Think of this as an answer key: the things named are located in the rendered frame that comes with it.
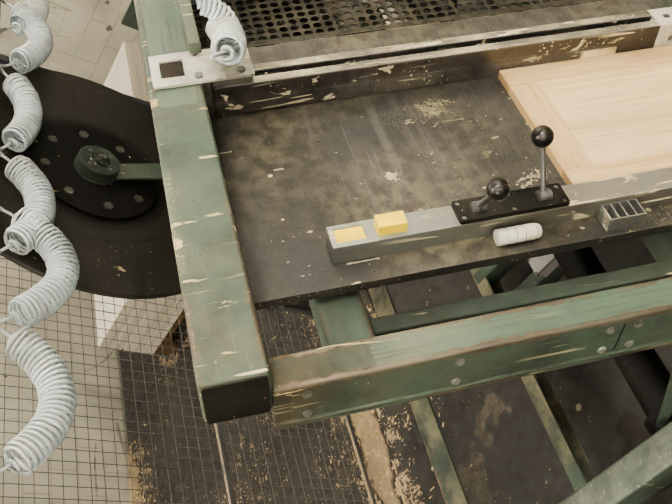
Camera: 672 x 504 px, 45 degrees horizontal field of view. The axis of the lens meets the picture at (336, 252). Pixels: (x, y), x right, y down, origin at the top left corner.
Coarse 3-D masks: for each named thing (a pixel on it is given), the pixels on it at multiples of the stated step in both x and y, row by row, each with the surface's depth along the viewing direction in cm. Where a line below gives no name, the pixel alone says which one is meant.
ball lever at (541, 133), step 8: (536, 128) 135; (544, 128) 135; (536, 136) 135; (544, 136) 134; (552, 136) 135; (536, 144) 136; (544, 144) 135; (544, 152) 137; (544, 160) 137; (544, 168) 138; (544, 176) 138; (544, 184) 139; (536, 192) 139; (544, 192) 139
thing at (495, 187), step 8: (488, 184) 127; (496, 184) 126; (504, 184) 126; (488, 192) 127; (496, 192) 126; (504, 192) 126; (480, 200) 138; (488, 200) 132; (496, 200) 127; (472, 208) 137; (480, 208) 137
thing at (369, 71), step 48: (192, 0) 145; (384, 48) 165; (432, 48) 166; (480, 48) 165; (528, 48) 167; (576, 48) 171; (624, 48) 174; (240, 96) 158; (288, 96) 161; (336, 96) 164
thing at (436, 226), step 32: (576, 192) 142; (608, 192) 142; (640, 192) 142; (352, 224) 136; (416, 224) 136; (448, 224) 136; (480, 224) 137; (512, 224) 139; (544, 224) 142; (352, 256) 135
